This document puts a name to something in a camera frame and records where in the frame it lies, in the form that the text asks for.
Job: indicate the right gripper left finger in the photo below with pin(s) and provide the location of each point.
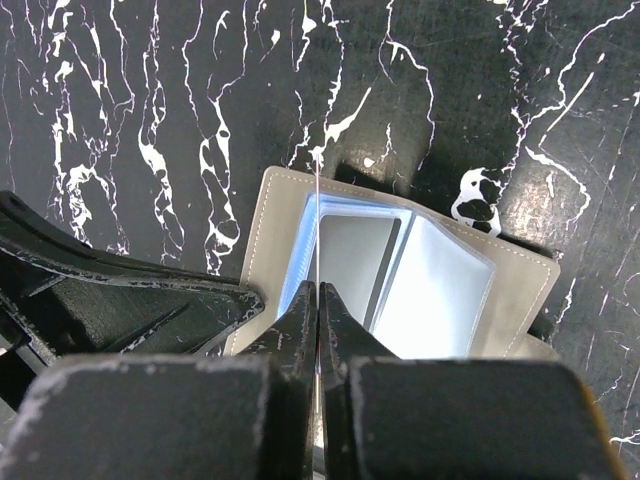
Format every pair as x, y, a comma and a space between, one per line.
175, 416

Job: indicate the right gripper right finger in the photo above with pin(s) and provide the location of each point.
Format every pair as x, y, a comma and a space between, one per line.
388, 418

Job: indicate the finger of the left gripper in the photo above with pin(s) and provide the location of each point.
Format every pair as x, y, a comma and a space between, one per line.
60, 297

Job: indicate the thin silver credit card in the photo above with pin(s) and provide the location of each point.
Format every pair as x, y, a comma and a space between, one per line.
317, 368

